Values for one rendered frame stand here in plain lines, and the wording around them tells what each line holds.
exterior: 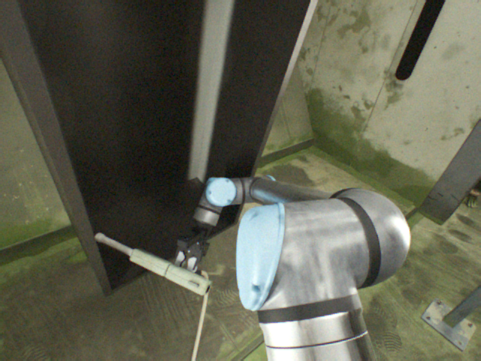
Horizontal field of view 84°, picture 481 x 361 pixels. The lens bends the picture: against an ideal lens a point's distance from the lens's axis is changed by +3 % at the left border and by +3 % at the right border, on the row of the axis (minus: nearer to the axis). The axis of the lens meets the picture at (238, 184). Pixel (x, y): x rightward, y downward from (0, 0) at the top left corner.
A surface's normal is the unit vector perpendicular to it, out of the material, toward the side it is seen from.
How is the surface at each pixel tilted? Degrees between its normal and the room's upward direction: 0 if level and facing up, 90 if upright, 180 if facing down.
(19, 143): 57
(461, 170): 90
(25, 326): 0
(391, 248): 50
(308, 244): 28
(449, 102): 90
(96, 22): 102
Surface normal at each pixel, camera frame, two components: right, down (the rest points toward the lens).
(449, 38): -0.79, 0.32
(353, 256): 0.24, 0.04
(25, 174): 0.55, 0.00
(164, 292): 0.07, -0.79
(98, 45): 0.61, 0.66
